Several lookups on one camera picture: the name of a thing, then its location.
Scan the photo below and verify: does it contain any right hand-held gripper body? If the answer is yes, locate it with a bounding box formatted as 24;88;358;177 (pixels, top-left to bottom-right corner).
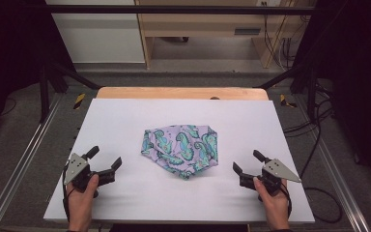
239;158;302;197

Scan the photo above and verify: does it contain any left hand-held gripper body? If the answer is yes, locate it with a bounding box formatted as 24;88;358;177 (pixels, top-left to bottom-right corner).
63;153;116;194

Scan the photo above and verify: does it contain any purple seahorse print garment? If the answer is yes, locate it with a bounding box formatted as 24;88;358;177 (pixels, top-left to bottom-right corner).
140;124;219;180

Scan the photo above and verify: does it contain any person's right hand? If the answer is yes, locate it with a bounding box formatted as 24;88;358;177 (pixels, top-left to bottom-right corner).
253;176;291;228

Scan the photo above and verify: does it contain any person's left hand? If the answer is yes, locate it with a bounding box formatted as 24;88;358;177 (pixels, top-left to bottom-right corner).
66;174;100;225

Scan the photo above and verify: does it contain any yellow black tape strip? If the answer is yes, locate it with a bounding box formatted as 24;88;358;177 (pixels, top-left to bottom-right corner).
72;93;87;111
278;93;298;109

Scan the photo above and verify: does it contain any white table cover sheet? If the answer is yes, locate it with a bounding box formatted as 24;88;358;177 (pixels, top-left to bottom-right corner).
43;98;316;225

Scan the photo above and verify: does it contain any black metal stand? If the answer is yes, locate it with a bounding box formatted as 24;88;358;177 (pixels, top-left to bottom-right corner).
253;63;321;124
38;61;101;124

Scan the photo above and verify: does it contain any white cabinet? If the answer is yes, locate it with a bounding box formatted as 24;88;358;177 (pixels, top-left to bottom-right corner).
44;0;146;64

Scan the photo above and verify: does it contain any grey rectangular desk plate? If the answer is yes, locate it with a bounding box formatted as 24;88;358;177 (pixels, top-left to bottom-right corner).
234;27;262;36

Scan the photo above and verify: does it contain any dark curtain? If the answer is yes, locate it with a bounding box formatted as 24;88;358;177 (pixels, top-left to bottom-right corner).
0;0;75;144
293;0;371;189

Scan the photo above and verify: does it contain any beige drawer cabinet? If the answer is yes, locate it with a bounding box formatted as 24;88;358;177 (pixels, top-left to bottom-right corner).
134;0;317;70

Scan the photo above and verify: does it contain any left hand-held gripper cable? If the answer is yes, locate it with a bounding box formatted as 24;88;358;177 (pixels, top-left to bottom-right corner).
62;167;71;224

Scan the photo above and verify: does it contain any hand-held gripper cable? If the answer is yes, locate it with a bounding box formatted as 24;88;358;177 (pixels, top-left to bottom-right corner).
280;183;294;220
62;167;71;224

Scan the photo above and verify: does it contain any right hand-held gripper cable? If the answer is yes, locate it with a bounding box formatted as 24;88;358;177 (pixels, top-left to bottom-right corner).
280;183;294;220

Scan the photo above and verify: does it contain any aluminium frame rail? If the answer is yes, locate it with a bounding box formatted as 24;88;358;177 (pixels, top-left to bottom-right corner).
295;96;371;232
0;96;63;232

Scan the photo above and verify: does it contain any black floor cable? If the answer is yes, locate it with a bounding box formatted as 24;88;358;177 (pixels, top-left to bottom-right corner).
299;122;343;224

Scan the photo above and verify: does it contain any bundle of hanging cables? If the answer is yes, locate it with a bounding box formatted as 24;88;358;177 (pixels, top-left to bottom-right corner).
261;0;304;71

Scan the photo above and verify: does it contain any black horizontal frame bar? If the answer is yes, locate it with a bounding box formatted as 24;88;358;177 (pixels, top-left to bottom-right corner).
43;4;321;15

